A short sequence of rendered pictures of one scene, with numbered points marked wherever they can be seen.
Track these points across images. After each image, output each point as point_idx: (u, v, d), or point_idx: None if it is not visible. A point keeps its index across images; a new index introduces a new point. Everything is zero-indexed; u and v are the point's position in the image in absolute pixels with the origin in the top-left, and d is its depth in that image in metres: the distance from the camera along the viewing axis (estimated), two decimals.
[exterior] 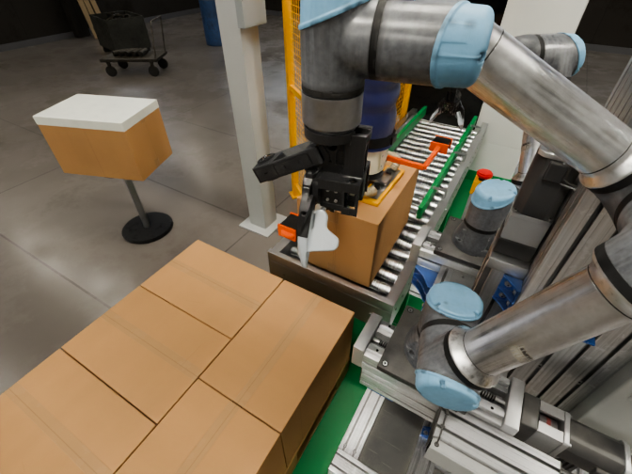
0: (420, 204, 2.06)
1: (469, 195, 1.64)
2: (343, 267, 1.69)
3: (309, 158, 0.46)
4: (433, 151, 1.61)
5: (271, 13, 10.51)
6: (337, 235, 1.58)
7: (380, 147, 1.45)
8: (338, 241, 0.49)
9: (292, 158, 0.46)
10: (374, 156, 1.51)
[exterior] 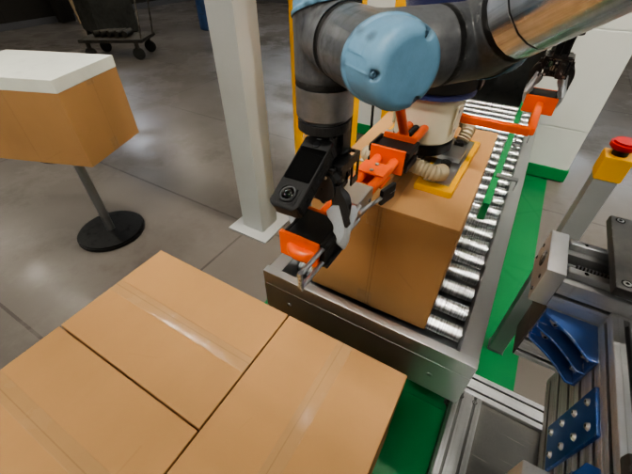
0: (485, 198, 1.42)
1: (592, 181, 1.01)
2: (384, 297, 1.06)
3: (331, 155, 0.46)
4: (535, 109, 0.98)
5: (271, 0, 9.88)
6: (378, 246, 0.95)
7: (461, 92, 0.82)
8: (355, 207, 0.56)
9: (323, 165, 0.45)
10: (447, 111, 0.88)
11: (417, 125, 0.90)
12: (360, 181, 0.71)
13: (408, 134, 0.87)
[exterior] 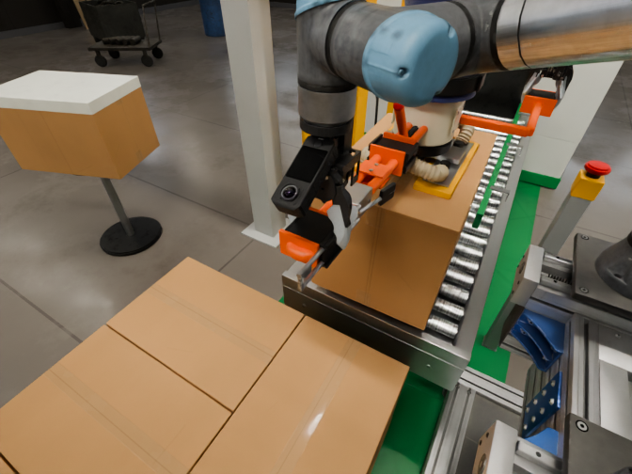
0: (480, 210, 1.57)
1: (570, 197, 1.16)
2: (384, 298, 1.06)
3: (333, 154, 0.46)
4: (533, 110, 0.98)
5: (273, 5, 10.03)
6: (378, 247, 0.95)
7: (460, 93, 0.82)
8: (356, 207, 0.57)
9: (324, 165, 0.45)
10: (446, 112, 0.88)
11: (416, 126, 0.91)
12: (360, 181, 0.71)
13: (408, 134, 0.87)
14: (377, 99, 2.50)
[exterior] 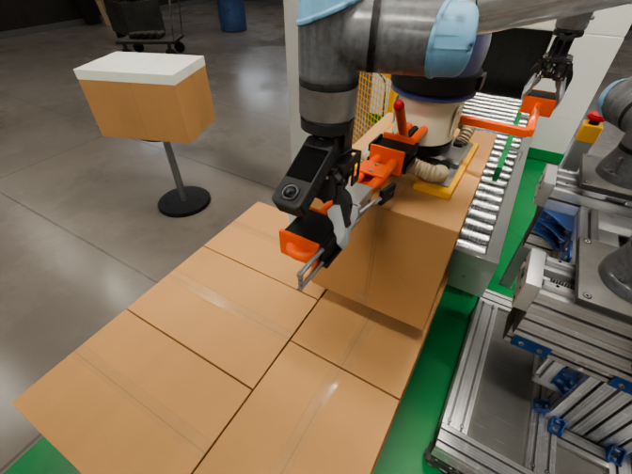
0: (498, 165, 1.88)
1: (576, 143, 1.47)
2: (383, 298, 1.06)
3: (334, 154, 0.46)
4: (533, 110, 0.98)
5: (283, 3, 10.34)
6: (377, 247, 0.95)
7: (460, 93, 0.82)
8: (356, 207, 0.57)
9: (325, 165, 0.45)
10: (446, 112, 0.88)
11: (416, 126, 0.91)
12: (360, 181, 0.71)
13: (408, 134, 0.87)
14: None
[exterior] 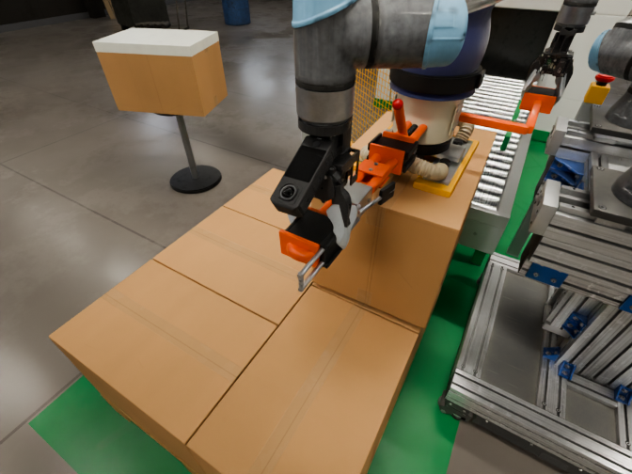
0: (507, 134, 1.93)
1: (583, 104, 1.52)
2: (385, 297, 1.06)
3: (331, 154, 0.46)
4: (533, 107, 0.98)
5: None
6: (378, 246, 0.95)
7: (459, 91, 0.82)
8: (355, 206, 0.57)
9: (323, 165, 0.45)
10: (445, 110, 0.88)
11: (415, 124, 0.90)
12: (360, 181, 0.71)
13: (407, 133, 0.87)
14: None
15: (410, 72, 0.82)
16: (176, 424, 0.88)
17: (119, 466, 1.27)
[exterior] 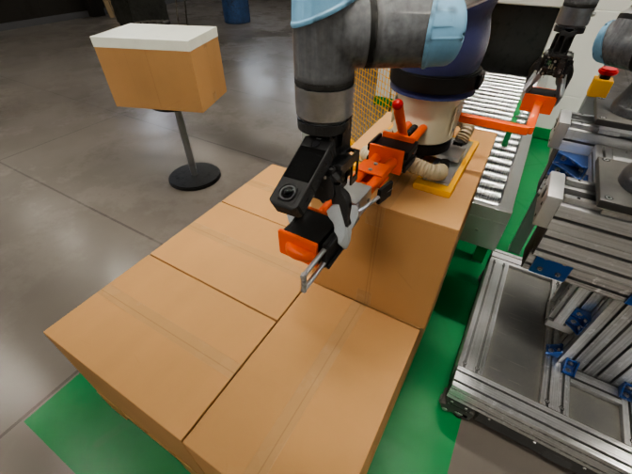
0: None
1: (586, 99, 1.50)
2: (384, 297, 1.06)
3: (331, 154, 0.46)
4: (533, 108, 0.98)
5: None
6: (378, 246, 0.95)
7: (459, 91, 0.82)
8: (356, 206, 0.56)
9: (323, 165, 0.45)
10: (445, 110, 0.88)
11: (415, 125, 0.90)
12: (359, 181, 0.71)
13: (407, 133, 0.87)
14: None
15: (410, 72, 0.82)
16: (172, 420, 0.86)
17: (116, 465, 1.26)
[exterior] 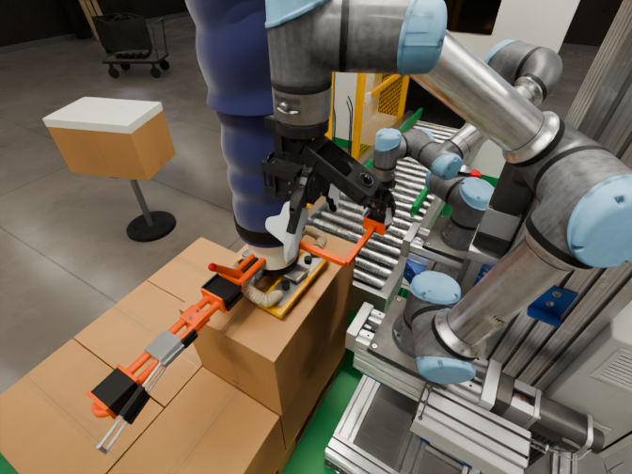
0: (414, 203, 2.15)
1: None
2: (250, 389, 1.29)
3: (324, 143, 0.49)
4: (363, 235, 1.19)
5: None
6: (232, 357, 1.18)
7: (278, 242, 1.03)
8: None
9: (339, 149, 0.48)
10: (276, 249, 1.09)
11: (256, 258, 1.12)
12: (181, 327, 0.93)
13: (244, 268, 1.08)
14: (351, 115, 3.07)
15: (240, 226, 1.04)
16: None
17: None
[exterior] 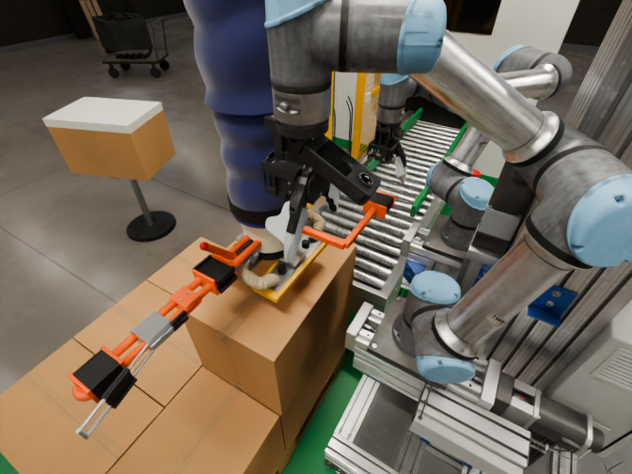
0: (414, 203, 2.15)
1: None
2: (250, 389, 1.29)
3: (324, 143, 0.49)
4: (363, 218, 1.15)
5: None
6: (232, 357, 1.18)
7: None
8: None
9: (339, 149, 0.48)
10: None
11: (251, 240, 1.07)
12: (170, 309, 0.88)
13: (238, 250, 1.03)
14: (351, 115, 3.07)
15: (234, 205, 0.99)
16: None
17: None
